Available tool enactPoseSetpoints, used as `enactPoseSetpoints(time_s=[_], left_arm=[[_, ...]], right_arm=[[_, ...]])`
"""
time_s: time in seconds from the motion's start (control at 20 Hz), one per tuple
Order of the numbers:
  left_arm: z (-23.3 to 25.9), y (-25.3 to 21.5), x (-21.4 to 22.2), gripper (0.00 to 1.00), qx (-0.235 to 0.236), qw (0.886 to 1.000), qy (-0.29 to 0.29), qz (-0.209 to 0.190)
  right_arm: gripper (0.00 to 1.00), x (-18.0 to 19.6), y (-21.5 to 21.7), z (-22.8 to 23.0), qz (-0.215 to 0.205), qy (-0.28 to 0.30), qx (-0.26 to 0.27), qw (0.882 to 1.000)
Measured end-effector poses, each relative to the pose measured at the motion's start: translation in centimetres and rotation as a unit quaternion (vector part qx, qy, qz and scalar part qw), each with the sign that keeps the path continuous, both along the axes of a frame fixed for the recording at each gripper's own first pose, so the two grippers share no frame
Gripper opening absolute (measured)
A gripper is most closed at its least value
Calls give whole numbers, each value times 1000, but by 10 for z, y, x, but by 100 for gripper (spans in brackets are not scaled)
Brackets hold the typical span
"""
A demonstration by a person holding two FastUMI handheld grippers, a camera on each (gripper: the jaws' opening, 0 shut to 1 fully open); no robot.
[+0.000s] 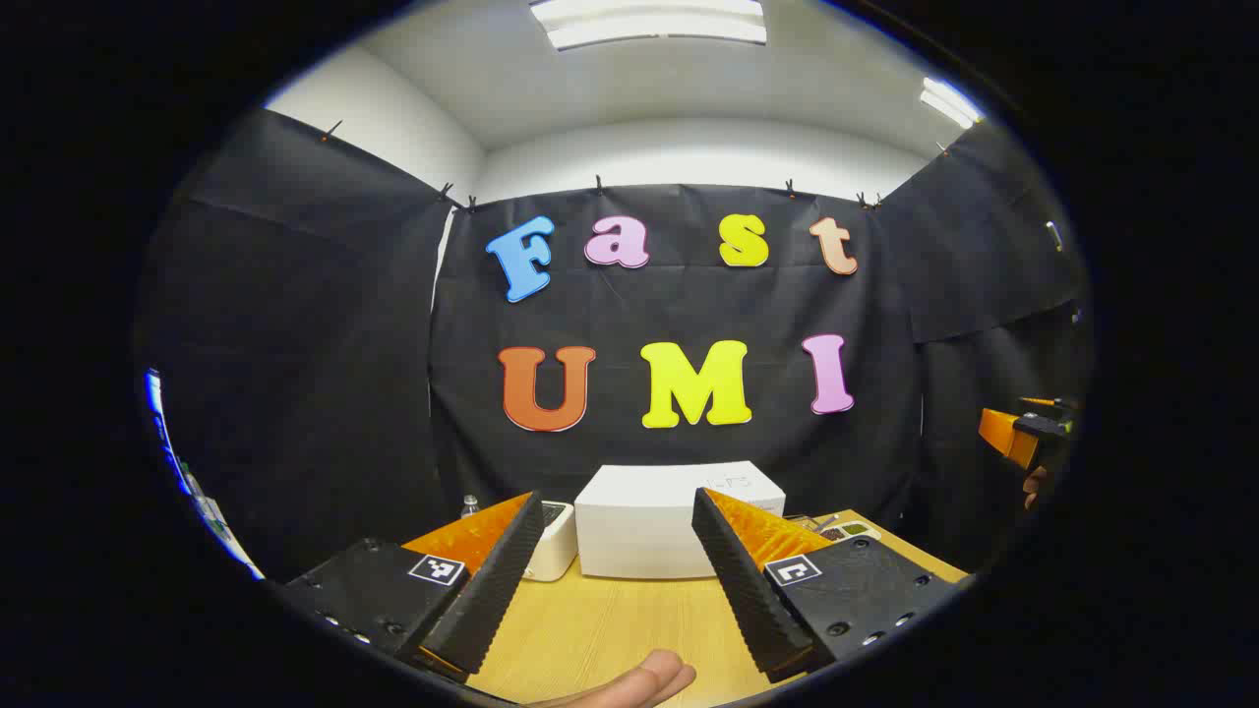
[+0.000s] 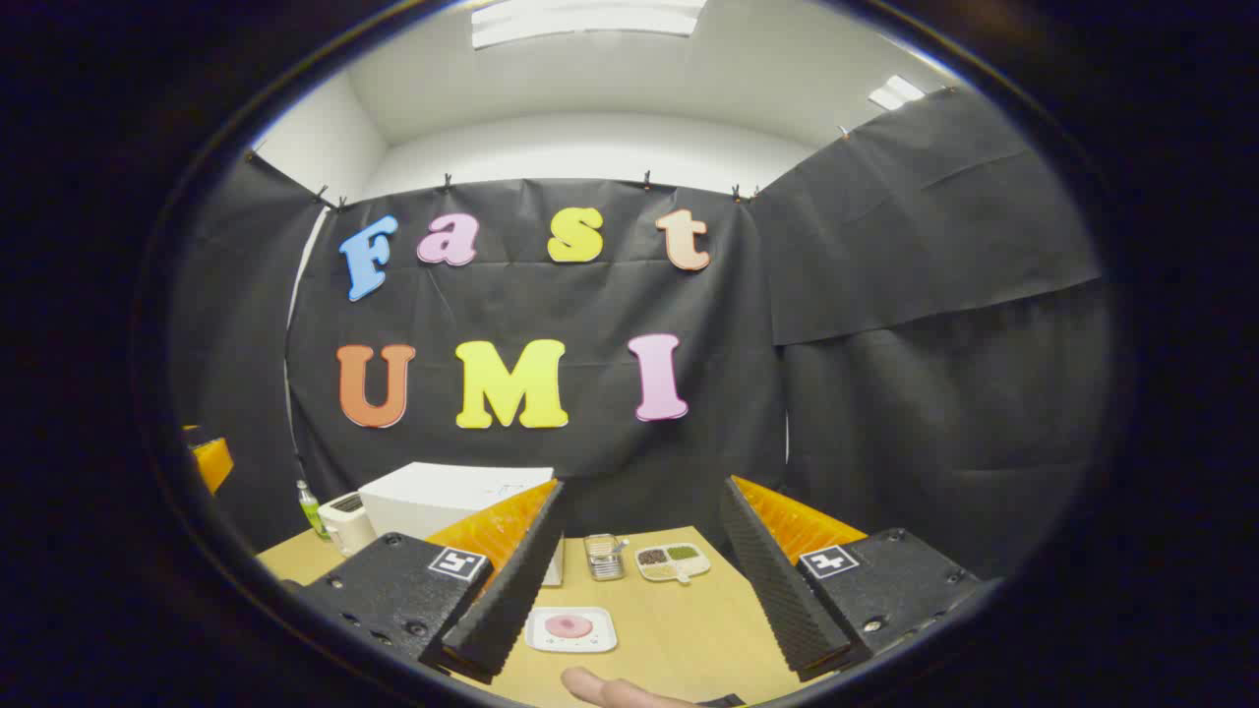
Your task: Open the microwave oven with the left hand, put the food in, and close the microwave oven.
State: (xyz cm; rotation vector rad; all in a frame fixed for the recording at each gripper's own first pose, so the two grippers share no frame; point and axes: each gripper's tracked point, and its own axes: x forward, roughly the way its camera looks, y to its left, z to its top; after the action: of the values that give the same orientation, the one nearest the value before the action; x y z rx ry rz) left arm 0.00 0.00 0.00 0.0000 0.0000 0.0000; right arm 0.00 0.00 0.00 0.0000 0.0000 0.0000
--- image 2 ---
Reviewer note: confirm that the white toaster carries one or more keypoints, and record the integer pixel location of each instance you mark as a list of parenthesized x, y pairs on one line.
[(346, 523)]

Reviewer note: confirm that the ceiling light panel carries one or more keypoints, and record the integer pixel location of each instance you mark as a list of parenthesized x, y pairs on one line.
[(895, 92), (585, 22)]

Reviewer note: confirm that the black backdrop cloth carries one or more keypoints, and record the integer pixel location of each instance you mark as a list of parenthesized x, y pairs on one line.
[(590, 452)]

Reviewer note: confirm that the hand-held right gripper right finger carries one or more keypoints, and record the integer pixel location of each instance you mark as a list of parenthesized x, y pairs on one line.
[(777, 590)]

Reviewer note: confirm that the green label drink bottle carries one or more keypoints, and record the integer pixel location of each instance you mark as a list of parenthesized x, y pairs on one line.
[(312, 513)]

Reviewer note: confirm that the pink ham slice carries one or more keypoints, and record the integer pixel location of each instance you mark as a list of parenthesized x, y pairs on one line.
[(569, 626)]

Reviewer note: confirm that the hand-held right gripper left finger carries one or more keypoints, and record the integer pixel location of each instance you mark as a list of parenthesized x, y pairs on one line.
[(511, 590)]

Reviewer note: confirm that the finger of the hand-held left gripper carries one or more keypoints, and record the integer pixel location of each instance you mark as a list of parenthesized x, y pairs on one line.
[(211, 462)]

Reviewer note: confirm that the white microwave oven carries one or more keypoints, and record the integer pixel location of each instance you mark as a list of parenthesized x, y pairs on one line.
[(433, 501)]

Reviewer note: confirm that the divided dish of grains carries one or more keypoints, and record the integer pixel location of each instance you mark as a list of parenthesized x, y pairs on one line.
[(673, 562)]

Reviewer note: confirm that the white square plate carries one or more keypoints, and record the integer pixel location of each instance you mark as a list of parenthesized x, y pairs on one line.
[(602, 629)]

